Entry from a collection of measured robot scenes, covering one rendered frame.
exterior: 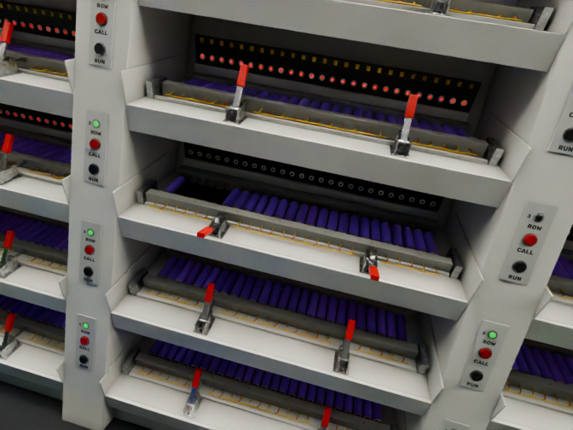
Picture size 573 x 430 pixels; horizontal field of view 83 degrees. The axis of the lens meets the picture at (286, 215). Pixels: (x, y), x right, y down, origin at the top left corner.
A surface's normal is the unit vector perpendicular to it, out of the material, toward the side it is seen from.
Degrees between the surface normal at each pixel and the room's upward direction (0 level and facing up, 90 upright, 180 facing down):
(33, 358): 21
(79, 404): 90
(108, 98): 90
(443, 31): 111
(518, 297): 90
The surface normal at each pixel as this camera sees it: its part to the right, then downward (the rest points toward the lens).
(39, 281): 0.12, -0.82
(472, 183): -0.22, 0.53
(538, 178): -0.16, 0.21
